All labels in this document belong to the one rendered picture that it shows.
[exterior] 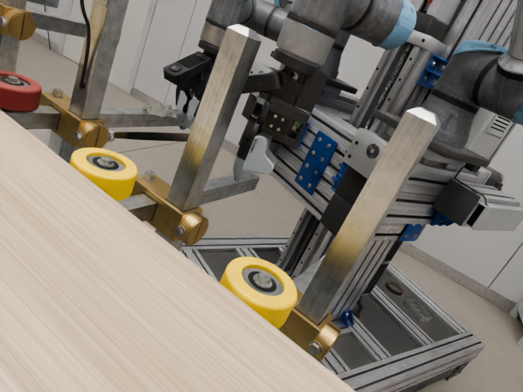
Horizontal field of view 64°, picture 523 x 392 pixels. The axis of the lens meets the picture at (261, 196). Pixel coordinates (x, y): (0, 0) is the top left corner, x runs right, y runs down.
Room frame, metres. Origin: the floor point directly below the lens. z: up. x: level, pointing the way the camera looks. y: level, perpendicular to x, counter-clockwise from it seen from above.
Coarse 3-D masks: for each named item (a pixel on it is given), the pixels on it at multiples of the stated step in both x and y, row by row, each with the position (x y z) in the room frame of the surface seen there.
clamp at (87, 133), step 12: (48, 96) 0.67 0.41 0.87; (60, 108) 0.65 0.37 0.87; (60, 120) 0.65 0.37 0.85; (72, 120) 0.64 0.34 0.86; (84, 120) 0.64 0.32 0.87; (96, 120) 0.66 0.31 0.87; (60, 132) 0.65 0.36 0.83; (72, 132) 0.64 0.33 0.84; (84, 132) 0.63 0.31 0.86; (96, 132) 0.64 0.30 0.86; (72, 144) 0.63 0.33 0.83; (84, 144) 0.63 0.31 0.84; (96, 144) 0.65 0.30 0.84
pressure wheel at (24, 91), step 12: (0, 72) 0.59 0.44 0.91; (12, 72) 0.61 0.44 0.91; (0, 84) 0.55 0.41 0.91; (12, 84) 0.58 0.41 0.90; (24, 84) 0.59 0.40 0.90; (36, 84) 0.61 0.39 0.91; (0, 96) 0.55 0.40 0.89; (12, 96) 0.55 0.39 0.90; (24, 96) 0.56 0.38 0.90; (36, 96) 0.58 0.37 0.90; (0, 108) 0.57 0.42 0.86; (12, 108) 0.55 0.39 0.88; (24, 108) 0.57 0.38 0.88; (36, 108) 0.59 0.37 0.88
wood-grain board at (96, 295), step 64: (0, 128) 0.44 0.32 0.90; (0, 192) 0.33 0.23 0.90; (64, 192) 0.37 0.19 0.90; (0, 256) 0.25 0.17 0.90; (64, 256) 0.28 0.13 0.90; (128, 256) 0.32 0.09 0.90; (0, 320) 0.20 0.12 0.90; (64, 320) 0.22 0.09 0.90; (128, 320) 0.25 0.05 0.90; (192, 320) 0.28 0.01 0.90; (256, 320) 0.31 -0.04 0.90; (0, 384) 0.16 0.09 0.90; (64, 384) 0.18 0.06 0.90; (128, 384) 0.20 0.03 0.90; (192, 384) 0.22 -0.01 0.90; (256, 384) 0.24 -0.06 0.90; (320, 384) 0.27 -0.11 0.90
